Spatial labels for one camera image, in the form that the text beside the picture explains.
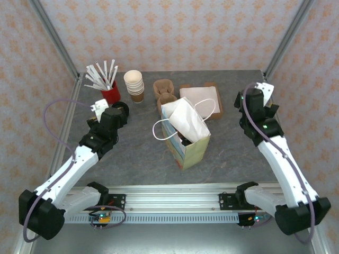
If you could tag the printed paper takeout bag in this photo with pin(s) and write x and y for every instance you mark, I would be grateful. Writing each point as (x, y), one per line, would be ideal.
(196, 153)

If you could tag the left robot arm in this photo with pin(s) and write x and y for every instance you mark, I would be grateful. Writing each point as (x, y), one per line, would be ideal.
(63, 174)

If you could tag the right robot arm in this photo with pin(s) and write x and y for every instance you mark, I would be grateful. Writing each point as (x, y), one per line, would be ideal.
(288, 169)

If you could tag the brown paper coffee cup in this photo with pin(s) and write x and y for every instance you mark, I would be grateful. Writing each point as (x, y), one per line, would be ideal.
(137, 98)

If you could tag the white paper coffee cup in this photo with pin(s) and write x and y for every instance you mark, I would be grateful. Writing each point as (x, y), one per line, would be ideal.
(137, 92)
(135, 86)
(136, 89)
(133, 77)

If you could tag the brown cardboard napkin tray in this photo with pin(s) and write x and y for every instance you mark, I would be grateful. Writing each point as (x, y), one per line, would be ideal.
(219, 111)

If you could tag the red straw holder cup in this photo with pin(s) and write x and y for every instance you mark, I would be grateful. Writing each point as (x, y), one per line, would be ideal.
(111, 94)

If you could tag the white wrapped straw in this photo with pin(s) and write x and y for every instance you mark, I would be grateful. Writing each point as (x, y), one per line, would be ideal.
(97, 74)
(101, 71)
(112, 70)
(116, 77)
(106, 70)
(94, 79)
(94, 75)
(95, 85)

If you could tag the brown pulp cup carrier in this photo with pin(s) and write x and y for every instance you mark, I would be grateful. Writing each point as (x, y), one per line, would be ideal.
(162, 88)

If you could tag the grey metal panel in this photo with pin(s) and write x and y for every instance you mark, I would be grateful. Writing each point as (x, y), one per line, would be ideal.
(172, 240)

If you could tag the aluminium table side rail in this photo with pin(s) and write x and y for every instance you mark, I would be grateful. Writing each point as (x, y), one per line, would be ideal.
(75, 90)
(283, 123)

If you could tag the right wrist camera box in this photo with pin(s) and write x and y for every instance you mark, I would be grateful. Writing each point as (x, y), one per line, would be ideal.
(266, 87)

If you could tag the aluminium frame post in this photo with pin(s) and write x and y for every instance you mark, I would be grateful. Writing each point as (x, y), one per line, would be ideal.
(54, 34)
(288, 34)

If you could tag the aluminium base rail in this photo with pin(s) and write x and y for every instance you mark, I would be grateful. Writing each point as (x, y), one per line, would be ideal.
(172, 201)

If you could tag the aluminium lower frame bar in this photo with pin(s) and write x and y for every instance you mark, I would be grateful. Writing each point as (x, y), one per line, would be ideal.
(22, 247)
(319, 247)

